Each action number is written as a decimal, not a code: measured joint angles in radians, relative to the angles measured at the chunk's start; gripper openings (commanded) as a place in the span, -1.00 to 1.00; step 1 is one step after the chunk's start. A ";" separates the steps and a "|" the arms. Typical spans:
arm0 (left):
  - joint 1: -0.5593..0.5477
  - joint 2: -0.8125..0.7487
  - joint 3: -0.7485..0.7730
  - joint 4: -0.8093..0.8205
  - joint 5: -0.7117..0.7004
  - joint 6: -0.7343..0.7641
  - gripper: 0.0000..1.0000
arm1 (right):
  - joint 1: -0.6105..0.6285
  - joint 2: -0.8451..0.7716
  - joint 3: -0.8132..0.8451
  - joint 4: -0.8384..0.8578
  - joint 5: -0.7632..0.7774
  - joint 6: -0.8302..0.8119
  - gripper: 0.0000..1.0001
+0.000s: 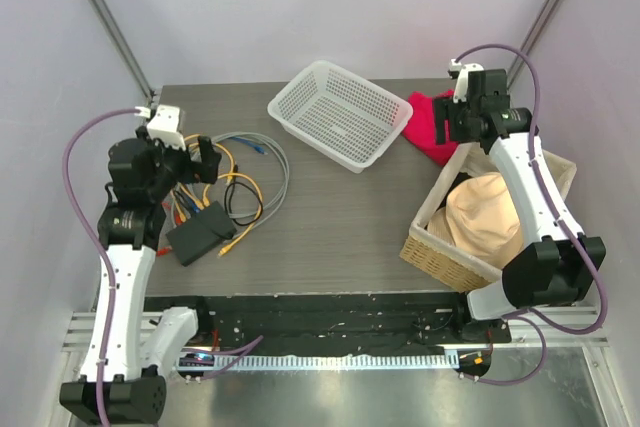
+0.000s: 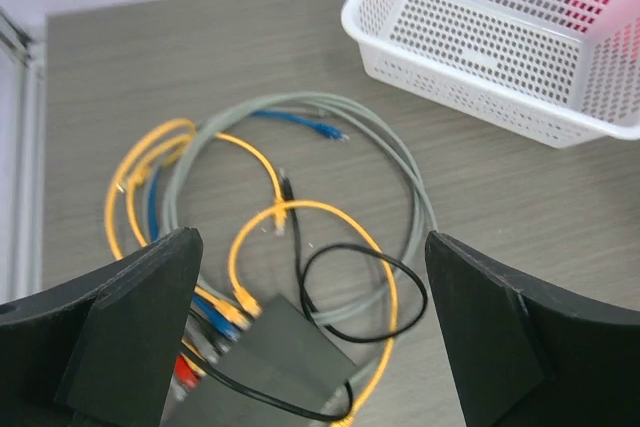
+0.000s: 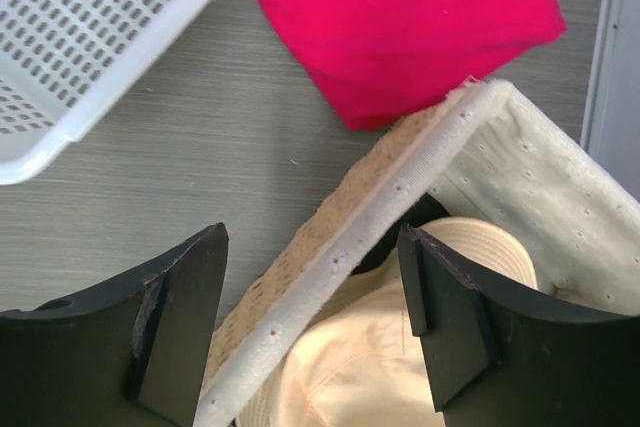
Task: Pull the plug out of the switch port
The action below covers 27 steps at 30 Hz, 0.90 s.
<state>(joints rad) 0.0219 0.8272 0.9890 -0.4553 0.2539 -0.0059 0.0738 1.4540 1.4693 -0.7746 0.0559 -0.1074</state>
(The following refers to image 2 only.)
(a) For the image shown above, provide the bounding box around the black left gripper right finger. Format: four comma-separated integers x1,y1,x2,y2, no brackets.
425,231,639,426

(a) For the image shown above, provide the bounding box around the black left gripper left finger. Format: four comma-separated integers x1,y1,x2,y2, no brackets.
1,228,203,426

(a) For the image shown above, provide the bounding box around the blue ethernet cable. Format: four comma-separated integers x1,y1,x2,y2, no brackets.
146,109,350,343

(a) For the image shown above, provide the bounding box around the white perforated plastic basket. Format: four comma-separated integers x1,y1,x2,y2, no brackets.
341,0,639,148

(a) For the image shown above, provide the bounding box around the red ethernet cable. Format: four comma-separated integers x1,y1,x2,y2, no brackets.
173,354,206,391

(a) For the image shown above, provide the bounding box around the black network switch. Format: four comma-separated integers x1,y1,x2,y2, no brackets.
164,296,356,427

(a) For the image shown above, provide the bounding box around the black thin cable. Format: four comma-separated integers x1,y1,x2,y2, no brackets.
201,169,429,423

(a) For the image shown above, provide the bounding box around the grey ethernet cable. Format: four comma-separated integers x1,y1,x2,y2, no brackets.
144,91,439,393

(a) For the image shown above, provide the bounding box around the aluminium frame rail left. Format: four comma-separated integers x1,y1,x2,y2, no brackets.
1,12,46,303

